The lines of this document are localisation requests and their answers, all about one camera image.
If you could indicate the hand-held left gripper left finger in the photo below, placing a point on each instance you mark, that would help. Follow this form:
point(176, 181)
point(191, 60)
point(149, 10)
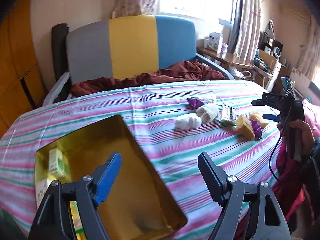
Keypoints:
point(108, 177)

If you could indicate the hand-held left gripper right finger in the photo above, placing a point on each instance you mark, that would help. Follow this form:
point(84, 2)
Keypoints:
point(210, 176)

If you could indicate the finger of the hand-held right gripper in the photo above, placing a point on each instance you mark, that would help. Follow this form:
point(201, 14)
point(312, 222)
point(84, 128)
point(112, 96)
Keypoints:
point(270, 116)
point(262, 103)

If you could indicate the white plastic-wrapped ball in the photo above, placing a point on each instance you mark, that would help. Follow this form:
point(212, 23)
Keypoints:
point(187, 121)

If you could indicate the person's right forearm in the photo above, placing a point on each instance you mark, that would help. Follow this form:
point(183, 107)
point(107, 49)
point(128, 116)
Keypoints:
point(313, 175)

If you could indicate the person's right hand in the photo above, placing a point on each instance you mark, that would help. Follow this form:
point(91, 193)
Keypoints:
point(306, 135)

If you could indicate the yellow sponge block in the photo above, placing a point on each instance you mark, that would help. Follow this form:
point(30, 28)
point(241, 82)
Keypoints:
point(260, 118)
point(245, 127)

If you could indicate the purple foil wrapper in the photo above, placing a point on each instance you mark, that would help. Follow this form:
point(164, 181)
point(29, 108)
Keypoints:
point(257, 130)
point(195, 102)

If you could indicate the green-edged cracker packet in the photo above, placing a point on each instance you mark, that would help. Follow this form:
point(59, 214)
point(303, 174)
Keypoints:
point(228, 115)

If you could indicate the open cardboard box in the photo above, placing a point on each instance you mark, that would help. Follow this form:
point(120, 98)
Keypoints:
point(268, 63)

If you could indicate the clear plastic bag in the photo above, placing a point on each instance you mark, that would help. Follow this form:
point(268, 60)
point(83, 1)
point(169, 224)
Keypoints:
point(210, 99)

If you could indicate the yellow green snack packet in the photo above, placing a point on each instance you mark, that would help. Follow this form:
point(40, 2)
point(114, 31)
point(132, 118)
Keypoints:
point(76, 220)

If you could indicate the pale green snack packet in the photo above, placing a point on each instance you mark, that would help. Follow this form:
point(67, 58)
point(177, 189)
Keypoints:
point(57, 162)

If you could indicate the cream rolled sock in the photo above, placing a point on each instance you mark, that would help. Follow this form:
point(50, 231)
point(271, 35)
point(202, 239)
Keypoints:
point(208, 112)

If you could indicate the wooden desk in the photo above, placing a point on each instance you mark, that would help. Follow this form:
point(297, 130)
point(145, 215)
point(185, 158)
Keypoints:
point(225, 58)

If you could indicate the purple cup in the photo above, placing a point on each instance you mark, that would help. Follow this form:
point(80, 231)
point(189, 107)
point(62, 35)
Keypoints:
point(224, 50)

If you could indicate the white snack packet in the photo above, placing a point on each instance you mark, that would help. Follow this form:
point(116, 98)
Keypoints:
point(41, 191)

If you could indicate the red garment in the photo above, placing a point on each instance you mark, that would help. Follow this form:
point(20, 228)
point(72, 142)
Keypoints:
point(287, 185)

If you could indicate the striped bed sheet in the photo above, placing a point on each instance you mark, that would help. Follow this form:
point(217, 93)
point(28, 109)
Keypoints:
point(155, 120)

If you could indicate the white blue carton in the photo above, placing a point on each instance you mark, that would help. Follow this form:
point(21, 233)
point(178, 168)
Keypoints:
point(215, 42)

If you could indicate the maroon blanket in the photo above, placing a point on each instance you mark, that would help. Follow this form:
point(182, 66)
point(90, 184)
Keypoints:
point(155, 78)

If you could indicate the grey yellow blue headboard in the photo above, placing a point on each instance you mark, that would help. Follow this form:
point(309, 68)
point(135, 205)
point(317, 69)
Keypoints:
point(130, 47)

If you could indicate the orange wooden wardrobe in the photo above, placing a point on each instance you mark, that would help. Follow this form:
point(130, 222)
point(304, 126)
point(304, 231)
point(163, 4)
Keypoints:
point(17, 75)

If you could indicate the grey bed rail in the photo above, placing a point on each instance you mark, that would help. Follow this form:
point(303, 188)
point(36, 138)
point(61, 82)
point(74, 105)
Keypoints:
point(56, 87)
point(215, 65)

